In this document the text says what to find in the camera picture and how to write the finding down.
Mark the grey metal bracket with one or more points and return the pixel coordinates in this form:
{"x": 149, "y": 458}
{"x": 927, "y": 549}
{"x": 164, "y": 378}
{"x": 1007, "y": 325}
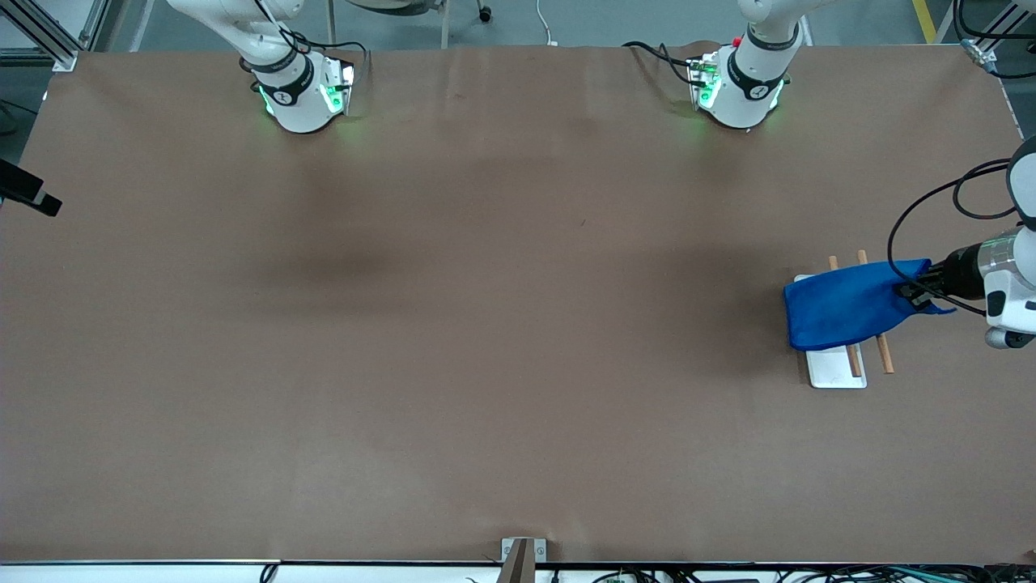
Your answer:
{"x": 538, "y": 549}

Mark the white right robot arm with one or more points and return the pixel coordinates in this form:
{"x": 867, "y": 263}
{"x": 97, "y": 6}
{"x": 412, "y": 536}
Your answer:
{"x": 295, "y": 105}

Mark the white rack base plate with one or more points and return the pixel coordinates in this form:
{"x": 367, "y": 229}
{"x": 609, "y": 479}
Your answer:
{"x": 830, "y": 368}

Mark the brown camera post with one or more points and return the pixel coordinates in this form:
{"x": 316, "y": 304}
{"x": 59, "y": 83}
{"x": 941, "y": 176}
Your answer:
{"x": 516, "y": 567}

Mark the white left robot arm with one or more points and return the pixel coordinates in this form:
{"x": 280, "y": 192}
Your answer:
{"x": 757, "y": 81}

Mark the blue towel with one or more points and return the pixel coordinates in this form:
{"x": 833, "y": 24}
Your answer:
{"x": 842, "y": 308}

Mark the aluminium frame profile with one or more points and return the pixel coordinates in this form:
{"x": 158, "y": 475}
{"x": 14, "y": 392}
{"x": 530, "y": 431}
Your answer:
{"x": 44, "y": 40}
{"x": 979, "y": 53}

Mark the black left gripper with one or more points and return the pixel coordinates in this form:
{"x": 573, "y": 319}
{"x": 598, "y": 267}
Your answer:
{"x": 957, "y": 274}

